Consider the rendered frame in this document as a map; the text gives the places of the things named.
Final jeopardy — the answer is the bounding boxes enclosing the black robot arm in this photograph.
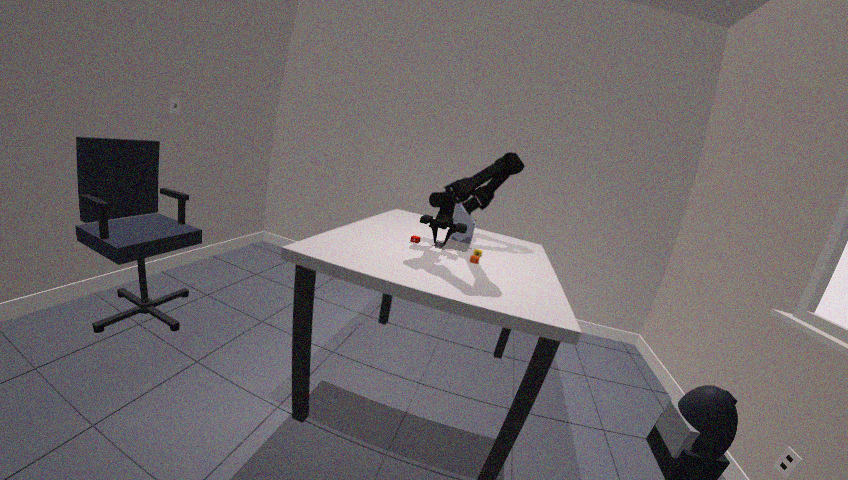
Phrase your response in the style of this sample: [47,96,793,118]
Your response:
[429,152,525,229]

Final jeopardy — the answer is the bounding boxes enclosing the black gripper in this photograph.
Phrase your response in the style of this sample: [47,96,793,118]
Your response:
[420,207,468,245]

